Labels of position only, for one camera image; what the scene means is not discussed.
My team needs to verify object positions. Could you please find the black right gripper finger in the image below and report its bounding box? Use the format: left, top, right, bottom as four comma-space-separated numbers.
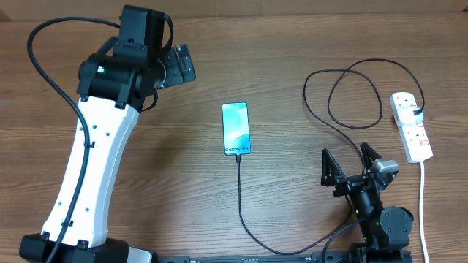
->
360, 142, 382, 172
321, 148, 344, 186

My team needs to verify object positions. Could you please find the Galaxy smartphone with teal screen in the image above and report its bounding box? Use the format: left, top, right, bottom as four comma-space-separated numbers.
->
222, 102, 252, 156

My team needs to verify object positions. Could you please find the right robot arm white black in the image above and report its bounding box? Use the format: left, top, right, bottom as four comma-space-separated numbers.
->
320, 142, 414, 262

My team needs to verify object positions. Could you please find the white charger plug adapter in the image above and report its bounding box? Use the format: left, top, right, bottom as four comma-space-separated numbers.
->
395, 106, 424, 126

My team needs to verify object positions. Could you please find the white power strip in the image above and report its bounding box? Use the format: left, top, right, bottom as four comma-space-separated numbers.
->
389, 92, 433, 163

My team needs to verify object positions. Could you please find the white power strip cord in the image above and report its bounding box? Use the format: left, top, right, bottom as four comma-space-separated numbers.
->
418, 161, 430, 263

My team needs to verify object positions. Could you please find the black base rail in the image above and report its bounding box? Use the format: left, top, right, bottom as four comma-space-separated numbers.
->
157, 251, 413, 263

